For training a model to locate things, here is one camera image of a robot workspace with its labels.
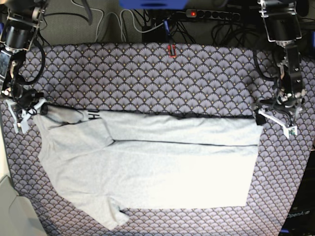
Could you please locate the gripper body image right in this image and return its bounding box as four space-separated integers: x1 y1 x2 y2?
251 96 305 116

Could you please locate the red black table clamp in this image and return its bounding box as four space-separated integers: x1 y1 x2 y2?
167 44 177 58

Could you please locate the fan-patterned tablecloth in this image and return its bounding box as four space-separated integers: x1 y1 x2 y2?
0 43 315 236

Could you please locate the black power strip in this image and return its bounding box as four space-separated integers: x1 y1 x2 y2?
186 9 241 21

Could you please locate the black box under table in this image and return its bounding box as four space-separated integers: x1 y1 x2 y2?
142 26 166 43

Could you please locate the black OpenArm case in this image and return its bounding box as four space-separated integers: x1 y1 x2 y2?
279 151 315 236

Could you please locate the blue box overhead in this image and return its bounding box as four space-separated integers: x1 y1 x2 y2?
119 0 188 9

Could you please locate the grey T-shirt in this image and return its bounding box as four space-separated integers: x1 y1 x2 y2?
33 106 263 230

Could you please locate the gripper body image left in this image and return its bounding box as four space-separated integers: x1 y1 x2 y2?
2 86 43 110

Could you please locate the beige plastic bin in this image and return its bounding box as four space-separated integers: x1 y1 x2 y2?
0 176 47 236

